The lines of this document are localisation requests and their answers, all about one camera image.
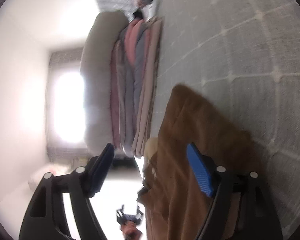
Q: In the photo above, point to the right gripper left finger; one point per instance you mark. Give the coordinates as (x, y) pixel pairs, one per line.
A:
(45, 217)

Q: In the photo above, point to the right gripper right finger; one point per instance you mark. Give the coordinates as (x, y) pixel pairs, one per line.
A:
(241, 205)

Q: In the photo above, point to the brown coat with fleece collar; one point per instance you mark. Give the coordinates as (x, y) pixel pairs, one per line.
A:
(175, 206)

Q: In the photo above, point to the left hand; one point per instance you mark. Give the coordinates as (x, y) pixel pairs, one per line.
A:
(130, 231)

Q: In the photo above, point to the large grey pillow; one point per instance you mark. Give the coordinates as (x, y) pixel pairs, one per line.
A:
(96, 73)

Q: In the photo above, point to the stack of folded quilts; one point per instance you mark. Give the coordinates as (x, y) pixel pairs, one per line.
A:
(133, 65)

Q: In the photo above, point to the grey checked bed cover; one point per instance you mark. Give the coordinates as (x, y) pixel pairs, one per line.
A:
(244, 56)

